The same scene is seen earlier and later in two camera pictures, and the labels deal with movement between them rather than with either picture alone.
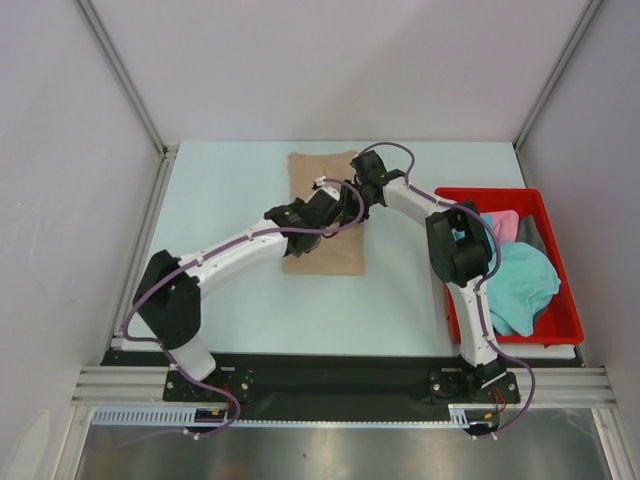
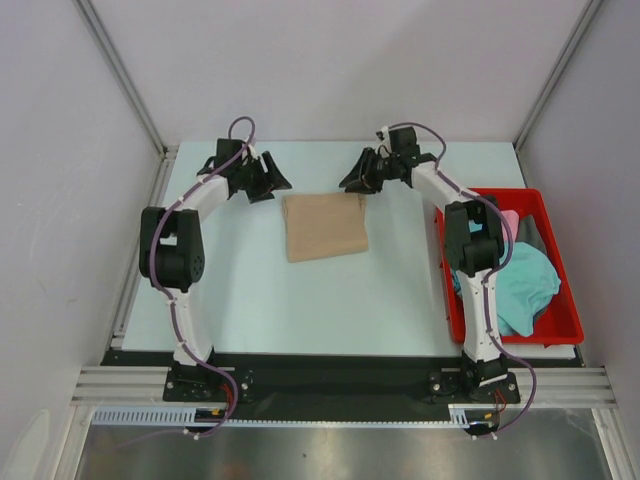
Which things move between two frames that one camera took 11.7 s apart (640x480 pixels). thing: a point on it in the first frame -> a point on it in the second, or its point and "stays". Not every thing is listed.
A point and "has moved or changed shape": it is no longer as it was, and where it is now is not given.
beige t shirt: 343,253 has moved or changed shape
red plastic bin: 562,323 stays
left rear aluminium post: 135,91 stays
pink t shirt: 506,225 stays
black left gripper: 295,204 -> 274,179
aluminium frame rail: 567,386 stays
